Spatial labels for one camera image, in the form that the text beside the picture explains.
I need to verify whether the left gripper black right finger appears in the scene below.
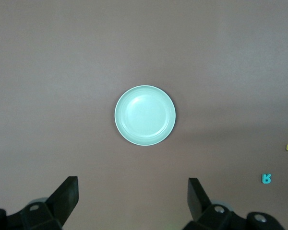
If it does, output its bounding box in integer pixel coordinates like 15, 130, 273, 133
188, 177, 233, 226

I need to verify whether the pale green plate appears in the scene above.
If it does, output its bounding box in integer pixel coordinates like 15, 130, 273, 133
114, 85, 177, 147

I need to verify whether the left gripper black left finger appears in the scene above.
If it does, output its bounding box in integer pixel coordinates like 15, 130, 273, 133
23, 176, 79, 227

